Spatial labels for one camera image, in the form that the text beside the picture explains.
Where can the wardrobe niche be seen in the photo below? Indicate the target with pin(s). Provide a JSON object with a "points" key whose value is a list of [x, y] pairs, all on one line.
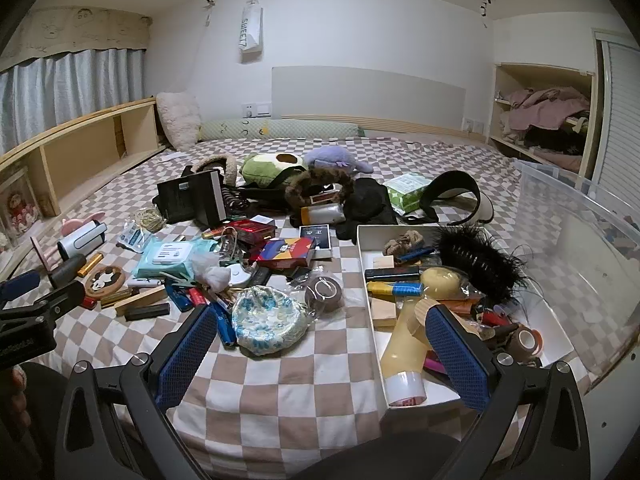
{"points": [[540, 71]]}

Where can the rubber band bundle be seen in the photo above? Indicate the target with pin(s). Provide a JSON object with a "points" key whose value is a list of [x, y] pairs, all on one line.
{"points": [[148, 221]]}

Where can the black feather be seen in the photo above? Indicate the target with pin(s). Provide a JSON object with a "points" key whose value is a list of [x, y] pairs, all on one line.
{"points": [[475, 260]]}

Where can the pink stand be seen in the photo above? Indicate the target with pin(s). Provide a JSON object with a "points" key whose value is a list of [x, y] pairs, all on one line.
{"points": [[42, 255]]}

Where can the white hanging bag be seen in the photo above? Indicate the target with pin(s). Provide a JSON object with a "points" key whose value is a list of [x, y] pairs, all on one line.
{"points": [[250, 30]]}

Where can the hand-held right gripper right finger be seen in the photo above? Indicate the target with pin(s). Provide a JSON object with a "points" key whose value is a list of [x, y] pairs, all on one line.
{"points": [[457, 360]]}

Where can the white pink handheld device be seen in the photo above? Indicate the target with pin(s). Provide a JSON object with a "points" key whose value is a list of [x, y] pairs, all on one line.
{"points": [[82, 240]]}

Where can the teal wet wipes pack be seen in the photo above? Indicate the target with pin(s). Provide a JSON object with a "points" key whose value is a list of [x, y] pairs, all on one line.
{"points": [[165, 255]]}

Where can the framed doll picture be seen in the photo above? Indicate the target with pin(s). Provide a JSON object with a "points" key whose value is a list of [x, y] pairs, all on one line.
{"points": [[17, 210]]}

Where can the white rectangular tray container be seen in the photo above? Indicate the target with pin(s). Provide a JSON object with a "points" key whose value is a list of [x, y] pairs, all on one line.
{"points": [[370, 237]]}

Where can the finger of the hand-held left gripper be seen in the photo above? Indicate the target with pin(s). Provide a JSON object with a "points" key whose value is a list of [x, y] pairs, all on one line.
{"points": [[20, 285], [55, 300]]}

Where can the purple plush toy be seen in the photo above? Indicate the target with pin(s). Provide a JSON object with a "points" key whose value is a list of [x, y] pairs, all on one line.
{"points": [[335, 160]]}

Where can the dark framed card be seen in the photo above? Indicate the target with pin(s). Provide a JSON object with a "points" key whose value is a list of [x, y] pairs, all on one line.
{"points": [[316, 240]]}

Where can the orange white tube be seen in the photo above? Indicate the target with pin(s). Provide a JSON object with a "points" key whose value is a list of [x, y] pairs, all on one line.
{"points": [[320, 215]]}

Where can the beige curtain valance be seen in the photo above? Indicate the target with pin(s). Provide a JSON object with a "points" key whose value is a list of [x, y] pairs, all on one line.
{"points": [[75, 32]]}

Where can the white fluffy pillow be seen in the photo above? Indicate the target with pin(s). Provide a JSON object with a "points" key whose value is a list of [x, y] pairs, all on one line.
{"points": [[177, 120]]}

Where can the blue pen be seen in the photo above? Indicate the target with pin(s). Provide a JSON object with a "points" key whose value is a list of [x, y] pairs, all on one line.
{"points": [[225, 325]]}

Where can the wooden bedside shelf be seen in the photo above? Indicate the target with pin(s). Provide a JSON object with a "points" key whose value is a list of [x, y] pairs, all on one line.
{"points": [[85, 135]]}

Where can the person's left hand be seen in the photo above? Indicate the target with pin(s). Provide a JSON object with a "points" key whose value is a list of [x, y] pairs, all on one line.
{"points": [[19, 407]]}

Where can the long green pillow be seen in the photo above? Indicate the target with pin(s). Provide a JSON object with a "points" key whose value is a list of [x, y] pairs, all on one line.
{"points": [[300, 129]]}

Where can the square wooden block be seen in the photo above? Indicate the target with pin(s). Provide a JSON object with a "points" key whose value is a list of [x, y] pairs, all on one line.
{"points": [[384, 312]]}

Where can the blue white packet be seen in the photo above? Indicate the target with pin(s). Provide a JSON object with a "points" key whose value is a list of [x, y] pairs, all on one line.
{"points": [[131, 237]]}

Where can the round wooden cat coaster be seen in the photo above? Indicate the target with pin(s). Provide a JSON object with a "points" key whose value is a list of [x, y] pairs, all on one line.
{"points": [[104, 280]]}

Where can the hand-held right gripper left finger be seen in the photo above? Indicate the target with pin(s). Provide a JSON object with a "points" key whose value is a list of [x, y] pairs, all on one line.
{"points": [[187, 360]]}

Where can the black cloth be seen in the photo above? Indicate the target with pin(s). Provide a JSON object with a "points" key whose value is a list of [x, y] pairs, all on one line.
{"points": [[365, 205]]}

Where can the short black bar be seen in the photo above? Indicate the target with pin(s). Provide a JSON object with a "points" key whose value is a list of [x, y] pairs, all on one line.
{"points": [[147, 311]]}

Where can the orange leather pouch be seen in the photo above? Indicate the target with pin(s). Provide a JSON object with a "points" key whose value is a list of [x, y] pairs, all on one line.
{"points": [[457, 306]]}

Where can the pile of clothes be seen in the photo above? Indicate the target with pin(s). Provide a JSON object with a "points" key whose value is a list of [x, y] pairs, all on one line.
{"points": [[545, 110]]}

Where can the green avocado plush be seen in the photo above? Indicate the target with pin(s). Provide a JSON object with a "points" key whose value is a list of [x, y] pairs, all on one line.
{"points": [[270, 170]]}

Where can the white round case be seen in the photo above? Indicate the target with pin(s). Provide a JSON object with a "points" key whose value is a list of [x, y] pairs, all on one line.
{"points": [[239, 276]]}

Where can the wall socket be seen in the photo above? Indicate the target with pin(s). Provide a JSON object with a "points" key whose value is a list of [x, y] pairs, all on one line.
{"points": [[473, 125], [257, 109]]}

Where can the black bar case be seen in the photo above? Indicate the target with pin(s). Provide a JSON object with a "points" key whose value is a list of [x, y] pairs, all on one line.
{"points": [[392, 274]]}

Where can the white cotton ball bag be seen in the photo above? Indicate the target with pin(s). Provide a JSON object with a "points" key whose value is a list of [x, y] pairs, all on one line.
{"points": [[210, 272]]}

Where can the brown tape roll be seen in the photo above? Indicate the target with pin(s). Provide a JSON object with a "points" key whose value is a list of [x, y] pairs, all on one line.
{"points": [[525, 345]]}

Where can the beige fur headband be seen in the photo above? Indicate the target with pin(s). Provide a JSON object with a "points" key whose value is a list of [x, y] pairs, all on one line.
{"points": [[231, 170]]}

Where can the blue floral shower cap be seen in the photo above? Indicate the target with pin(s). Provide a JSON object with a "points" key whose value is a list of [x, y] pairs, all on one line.
{"points": [[270, 317]]}

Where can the cream plastic bottle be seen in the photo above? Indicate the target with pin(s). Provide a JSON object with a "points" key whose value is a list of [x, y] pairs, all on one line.
{"points": [[402, 355]]}

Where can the grey curtain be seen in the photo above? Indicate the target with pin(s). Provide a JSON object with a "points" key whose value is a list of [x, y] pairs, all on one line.
{"points": [[60, 95]]}

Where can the dark cloth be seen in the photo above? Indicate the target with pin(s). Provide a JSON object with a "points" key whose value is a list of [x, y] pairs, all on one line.
{"points": [[380, 460]]}

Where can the small wooden block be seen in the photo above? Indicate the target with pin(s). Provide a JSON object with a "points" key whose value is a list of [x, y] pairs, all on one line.
{"points": [[384, 263]]}

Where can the green tissue pack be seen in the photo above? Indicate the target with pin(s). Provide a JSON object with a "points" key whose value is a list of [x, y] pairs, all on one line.
{"points": [[407, 190]]}

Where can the brown bandage roll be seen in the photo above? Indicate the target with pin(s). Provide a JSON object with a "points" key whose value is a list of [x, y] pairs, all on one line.
{"points": [[325, 292]]}

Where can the red blue yellow box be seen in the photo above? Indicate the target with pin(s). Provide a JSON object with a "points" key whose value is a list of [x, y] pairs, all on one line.
{"points": [[287, 251]]}

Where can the yellow sponge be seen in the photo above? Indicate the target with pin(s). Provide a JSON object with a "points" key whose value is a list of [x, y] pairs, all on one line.
{"points": [[440, 282]]}

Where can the leopard fur headband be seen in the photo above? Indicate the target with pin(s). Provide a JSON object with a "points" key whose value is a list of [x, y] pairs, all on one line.
{"points": [[300, 187]]}

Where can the black book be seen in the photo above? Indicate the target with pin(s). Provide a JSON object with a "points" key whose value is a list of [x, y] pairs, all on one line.
{"points": [[210, 197]]}

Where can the gold cylinder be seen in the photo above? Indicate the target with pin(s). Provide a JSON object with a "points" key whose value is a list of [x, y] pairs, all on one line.
{"points": [[91, 263]]}

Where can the white louvre door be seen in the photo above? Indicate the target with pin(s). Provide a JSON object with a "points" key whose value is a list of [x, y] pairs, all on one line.
{"points": [[622, 110]]}

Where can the black white sun visor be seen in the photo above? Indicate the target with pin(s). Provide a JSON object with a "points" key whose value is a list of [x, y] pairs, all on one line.
{"points": [[435, 185]]}

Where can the white wall panel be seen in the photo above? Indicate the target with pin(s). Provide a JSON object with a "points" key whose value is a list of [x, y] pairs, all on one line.
{"points": [[370, 95]]}

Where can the long wooden block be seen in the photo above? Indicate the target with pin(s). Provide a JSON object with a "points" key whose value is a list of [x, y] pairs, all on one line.
{"points": [[142, 300]]}

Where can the clear plastic storage box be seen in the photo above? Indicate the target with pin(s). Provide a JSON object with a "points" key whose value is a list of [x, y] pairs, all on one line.
{"points": [[590, 240]]}

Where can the yellow blue tube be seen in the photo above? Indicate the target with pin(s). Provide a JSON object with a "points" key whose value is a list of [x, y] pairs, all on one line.
{"points": [[395, 289]]}

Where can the striped wooden oval board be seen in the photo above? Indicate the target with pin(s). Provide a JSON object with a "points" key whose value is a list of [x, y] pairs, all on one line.
{"points": [[422, 310]]}

